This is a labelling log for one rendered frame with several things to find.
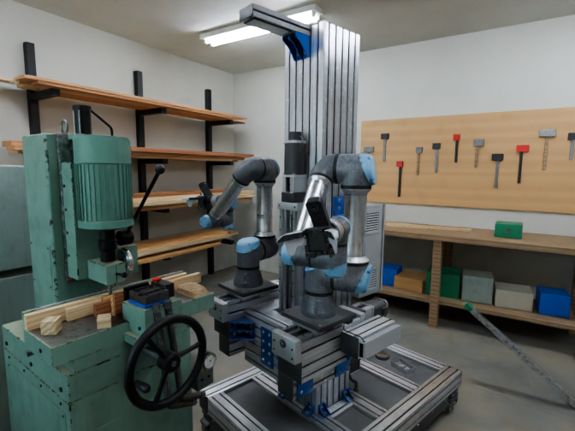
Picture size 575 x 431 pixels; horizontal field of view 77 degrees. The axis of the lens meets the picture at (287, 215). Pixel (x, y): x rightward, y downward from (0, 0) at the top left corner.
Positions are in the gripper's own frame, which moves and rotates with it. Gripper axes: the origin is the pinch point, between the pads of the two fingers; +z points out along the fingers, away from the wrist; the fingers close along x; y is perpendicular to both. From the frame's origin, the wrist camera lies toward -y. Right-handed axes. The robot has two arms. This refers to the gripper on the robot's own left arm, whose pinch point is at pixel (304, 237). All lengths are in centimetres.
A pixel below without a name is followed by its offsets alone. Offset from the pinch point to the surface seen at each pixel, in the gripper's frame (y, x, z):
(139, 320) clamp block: 24, 59, -2
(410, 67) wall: -121, -14, -328
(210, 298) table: 28, 57, -37
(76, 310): 20, 83, 2
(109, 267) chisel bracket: 7, 75, -7
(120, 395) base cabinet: 48, 70, 0
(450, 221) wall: 41, -39, -319
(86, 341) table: 26, 69, 9
